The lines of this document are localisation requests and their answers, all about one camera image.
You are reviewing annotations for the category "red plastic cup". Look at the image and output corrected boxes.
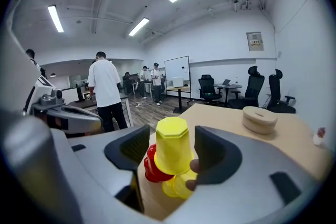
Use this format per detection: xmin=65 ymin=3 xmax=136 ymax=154
xmin=143 ymin=156 xmax=160 ymax=184
xmin=146 ymin=143 xmax=174 ymax=182

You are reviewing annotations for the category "round black table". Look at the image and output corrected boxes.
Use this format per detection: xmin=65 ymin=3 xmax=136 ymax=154
xmin=213 ymin=83 xmax=243 ymax=108

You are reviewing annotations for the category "wooden table with black leg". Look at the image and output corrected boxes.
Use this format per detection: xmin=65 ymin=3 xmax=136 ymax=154
xmin=165 ymin=86 xmax=192 ymax=114

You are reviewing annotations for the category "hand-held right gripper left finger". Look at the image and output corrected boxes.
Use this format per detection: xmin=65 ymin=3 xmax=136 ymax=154
xmin=51 ymin=124 xmax=151 ymax=218

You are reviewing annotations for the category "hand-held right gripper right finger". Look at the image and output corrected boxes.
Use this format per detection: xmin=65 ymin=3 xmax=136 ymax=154
xmin=162 ymin=125 xmax=332 ymax=224

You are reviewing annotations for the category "whiteboard on stand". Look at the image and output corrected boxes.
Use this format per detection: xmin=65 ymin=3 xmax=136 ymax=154
xmin=164 ymin=55 xmax=195 ymax=104

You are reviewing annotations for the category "white box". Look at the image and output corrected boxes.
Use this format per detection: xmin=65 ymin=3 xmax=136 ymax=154
xmin=172 ymin=76 xmax=185 ymax=88

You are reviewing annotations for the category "small white vase with flower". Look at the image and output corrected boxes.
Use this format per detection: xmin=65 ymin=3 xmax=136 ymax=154
xmin=312 ymin=126 xmax=327 ymax=146

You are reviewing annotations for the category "black office chair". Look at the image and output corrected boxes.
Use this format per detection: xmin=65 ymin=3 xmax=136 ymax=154
xmin=227 ymin=66 xmax=266 ymax=110
xmin=198 ymin=74 xmax=223 ymax=106
xmin=266 ymin=69 xmax=297 ymax=114

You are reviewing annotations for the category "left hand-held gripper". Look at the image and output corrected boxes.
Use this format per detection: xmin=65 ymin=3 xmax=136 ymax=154
xmin=23 ymin=74 xmax=103 ymax=137

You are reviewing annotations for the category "yellow plastic cup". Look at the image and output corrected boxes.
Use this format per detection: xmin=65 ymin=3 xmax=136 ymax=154
xmin=154 ymin=116 xmax=195 ymax=176
xmin=172 ymin=169 xmax=198 ymax=200
xmin=161 ymin=177 xmax=180 ymax=198

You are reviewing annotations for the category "beige round lidded container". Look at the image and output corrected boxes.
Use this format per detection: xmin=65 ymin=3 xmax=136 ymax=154
xmin=241 ymin=105 xmax=278 ymax=135

